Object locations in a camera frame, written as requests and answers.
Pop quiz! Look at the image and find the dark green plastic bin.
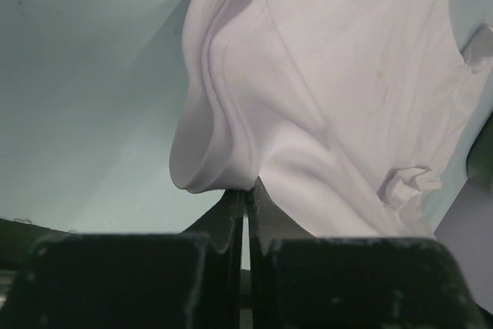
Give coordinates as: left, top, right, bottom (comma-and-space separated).
466, 115, 493, 195

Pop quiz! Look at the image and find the white t shirt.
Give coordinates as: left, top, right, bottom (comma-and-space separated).
169, 0, 492, 237

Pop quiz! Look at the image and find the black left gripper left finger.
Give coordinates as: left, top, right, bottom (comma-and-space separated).
1, 191, 243, 328

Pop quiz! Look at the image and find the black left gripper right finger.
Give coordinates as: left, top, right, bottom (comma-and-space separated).
246, 182, 485, 328

